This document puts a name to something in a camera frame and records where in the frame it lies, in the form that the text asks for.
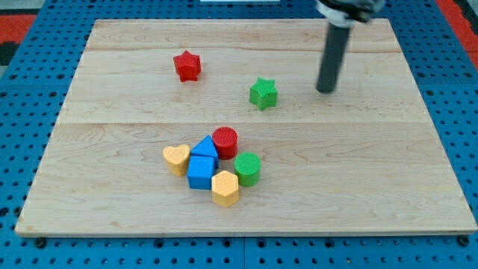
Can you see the green cylinder block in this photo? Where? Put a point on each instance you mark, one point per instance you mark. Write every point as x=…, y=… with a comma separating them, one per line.
x=247, y=167

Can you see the blue triangle block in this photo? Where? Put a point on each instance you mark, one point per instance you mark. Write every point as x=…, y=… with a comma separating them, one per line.
x=206, y=148

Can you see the red cylinder block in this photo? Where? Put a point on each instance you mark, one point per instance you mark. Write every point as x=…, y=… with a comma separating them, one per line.
x=225, y=140

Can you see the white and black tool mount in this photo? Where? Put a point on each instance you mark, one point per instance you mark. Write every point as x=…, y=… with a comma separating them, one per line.
x=344, y=13

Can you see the blue cube block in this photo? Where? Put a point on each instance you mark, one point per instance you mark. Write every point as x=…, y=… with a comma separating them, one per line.
x=200, y=171

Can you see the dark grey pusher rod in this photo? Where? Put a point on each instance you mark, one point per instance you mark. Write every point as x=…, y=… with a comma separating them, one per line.
x=332, y=58

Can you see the yellow hexagon block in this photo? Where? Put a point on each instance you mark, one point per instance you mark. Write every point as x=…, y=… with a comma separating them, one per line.
x=225, y=188

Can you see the red star block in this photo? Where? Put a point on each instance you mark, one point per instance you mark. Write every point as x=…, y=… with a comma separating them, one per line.
x=188, y=66

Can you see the yellow heart block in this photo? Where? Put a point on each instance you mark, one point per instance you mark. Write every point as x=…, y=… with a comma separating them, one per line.
x=177, y=159

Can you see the wooden board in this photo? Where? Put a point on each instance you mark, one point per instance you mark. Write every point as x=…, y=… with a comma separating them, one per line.
x=365, y=160

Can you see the green star block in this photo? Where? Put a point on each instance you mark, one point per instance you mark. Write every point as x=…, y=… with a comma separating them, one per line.
x=263, y=93

